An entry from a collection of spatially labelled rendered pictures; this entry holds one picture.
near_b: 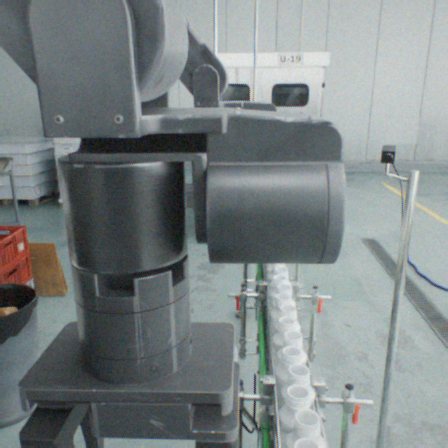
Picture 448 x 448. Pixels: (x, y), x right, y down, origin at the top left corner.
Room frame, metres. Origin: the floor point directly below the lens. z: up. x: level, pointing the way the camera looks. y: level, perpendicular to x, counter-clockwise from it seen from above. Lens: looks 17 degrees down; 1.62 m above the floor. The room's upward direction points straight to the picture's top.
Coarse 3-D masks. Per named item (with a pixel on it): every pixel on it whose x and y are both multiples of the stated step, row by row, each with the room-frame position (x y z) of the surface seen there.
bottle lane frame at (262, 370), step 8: (256, 264) 1.94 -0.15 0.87; (256, 272) 1.89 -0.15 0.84; (264, 328) 1.11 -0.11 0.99; (264, 336) 1.06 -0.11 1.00; (264, 344) 1.02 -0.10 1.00; (264, 352) 0.98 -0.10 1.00; (264, 360) 0.94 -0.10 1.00; (264, 368) 0.91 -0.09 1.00; (264, 424) 0.72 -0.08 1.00; (264, 432) 0.70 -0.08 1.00; (264, 440) 0.68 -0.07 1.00
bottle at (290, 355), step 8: (288, 352) 0.73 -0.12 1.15; (296, 352) 0.73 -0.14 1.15; (288, 360) 0.70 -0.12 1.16; (296, 360) 0.70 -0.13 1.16; (280, 368) 0.71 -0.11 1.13; (280, 376) 0.70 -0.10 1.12; (280, 384) 0.70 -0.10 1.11; (280, 392) 0.70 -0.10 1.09; (280, 400) 0.70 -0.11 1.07; (280, 408) 0.70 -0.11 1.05
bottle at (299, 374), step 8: (288, 368) 0.66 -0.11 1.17; (296, 368) 0.67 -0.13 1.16; (304, 368) 0.67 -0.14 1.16; (288, 376) 0.66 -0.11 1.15; (296, 376) 0.64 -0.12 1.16; (304, 376) 0.64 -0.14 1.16; (288, 384) 0.66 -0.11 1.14; (304, 384) 0.64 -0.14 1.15; (312, 392) 0.65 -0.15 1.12; (312, 400) 0.64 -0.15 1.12; (312, 408) 0.64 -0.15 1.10
